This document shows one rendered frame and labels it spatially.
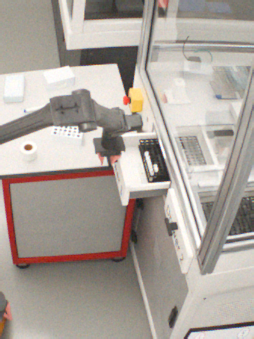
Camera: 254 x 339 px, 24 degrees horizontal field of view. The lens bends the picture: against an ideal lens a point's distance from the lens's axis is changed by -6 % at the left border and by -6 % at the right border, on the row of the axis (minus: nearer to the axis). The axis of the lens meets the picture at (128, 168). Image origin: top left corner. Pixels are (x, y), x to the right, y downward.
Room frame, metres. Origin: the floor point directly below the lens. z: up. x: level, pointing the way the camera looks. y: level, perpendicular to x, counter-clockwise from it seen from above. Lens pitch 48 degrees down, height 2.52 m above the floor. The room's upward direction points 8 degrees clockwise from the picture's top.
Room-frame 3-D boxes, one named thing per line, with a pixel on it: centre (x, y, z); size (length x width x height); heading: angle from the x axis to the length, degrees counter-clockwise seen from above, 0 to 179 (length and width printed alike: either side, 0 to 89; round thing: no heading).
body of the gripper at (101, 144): (1.47, 0.08, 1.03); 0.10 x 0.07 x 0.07; 107
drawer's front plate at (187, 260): (1.25, -0.19, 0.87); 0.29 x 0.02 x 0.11; 17
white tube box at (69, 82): (2.04, 0.36, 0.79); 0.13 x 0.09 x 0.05; 121
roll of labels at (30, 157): (1.60, 0.40, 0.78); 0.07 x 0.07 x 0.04
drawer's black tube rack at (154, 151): (1.57, -0.15, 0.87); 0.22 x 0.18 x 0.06; 107
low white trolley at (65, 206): (1.85, 0.31, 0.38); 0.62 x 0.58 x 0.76; 17
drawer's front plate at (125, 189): (1.51, 0.04, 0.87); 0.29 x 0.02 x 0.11; 17
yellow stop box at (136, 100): (1.86, 0.01, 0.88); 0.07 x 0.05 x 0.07; 17
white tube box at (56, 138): (1.72, 0.26, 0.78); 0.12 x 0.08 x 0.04; 89
